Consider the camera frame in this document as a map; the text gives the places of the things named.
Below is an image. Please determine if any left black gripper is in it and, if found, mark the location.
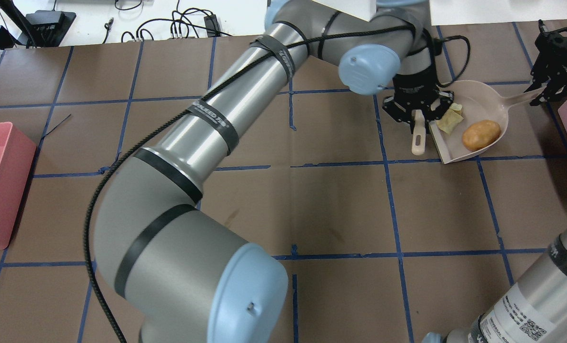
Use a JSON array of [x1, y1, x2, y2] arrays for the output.
[[382, 71, 454, 130]]

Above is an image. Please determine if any pink plastic bin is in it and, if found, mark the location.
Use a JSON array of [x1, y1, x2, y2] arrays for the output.
[[0, 122, 37, 250]]

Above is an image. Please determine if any brown potato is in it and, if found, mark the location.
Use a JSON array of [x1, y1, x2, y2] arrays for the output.
[[462, 120, 501, 151]]

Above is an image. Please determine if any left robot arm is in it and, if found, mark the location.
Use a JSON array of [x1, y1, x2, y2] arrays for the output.
[[83, 0, 430, 343]]

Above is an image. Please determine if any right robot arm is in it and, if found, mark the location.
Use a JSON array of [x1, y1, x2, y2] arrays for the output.
[[423, 21, 567, 343]]

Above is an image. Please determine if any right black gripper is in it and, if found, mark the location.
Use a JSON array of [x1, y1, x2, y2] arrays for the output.
[[530, 20, 567, 106]]

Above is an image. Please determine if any pale peeled potato chunk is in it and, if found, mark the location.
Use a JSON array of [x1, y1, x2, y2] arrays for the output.
[[436, 109, 464, 135]]

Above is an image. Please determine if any black power adapter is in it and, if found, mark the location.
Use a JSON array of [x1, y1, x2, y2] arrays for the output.
[[203, 14, 220, 36]]

